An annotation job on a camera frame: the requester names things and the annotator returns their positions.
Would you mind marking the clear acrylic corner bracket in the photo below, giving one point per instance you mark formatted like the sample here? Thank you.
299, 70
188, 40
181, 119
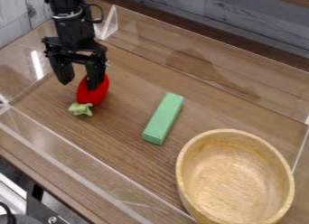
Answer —
106, 28

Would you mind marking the green rectangular block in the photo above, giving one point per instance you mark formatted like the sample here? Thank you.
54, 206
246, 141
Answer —
164, 118

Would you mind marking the clear acrylic enclosure wall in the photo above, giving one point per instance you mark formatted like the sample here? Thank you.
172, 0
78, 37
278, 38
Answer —
92, 160

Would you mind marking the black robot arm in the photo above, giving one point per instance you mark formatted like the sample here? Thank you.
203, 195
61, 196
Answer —
77, 7

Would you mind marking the black metal table frame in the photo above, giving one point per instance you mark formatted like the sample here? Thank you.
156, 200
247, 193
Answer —
48, 209

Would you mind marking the red plush strawberry toy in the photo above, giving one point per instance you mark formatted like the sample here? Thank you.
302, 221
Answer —
89, 98

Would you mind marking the round wooden bowl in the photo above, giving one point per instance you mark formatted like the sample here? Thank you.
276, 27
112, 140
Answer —
235, 179

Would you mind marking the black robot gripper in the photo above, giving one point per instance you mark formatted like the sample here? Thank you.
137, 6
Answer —
74, 46

